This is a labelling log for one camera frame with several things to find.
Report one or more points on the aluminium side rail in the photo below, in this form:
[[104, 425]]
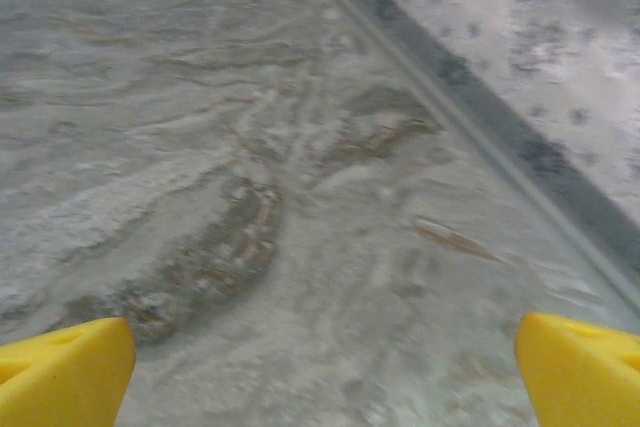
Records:
[[475, 107]]

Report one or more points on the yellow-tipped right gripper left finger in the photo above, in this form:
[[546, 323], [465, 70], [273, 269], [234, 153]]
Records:
[[65, 377]]

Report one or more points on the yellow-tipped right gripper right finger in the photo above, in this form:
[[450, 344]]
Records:
[[580, 372]]

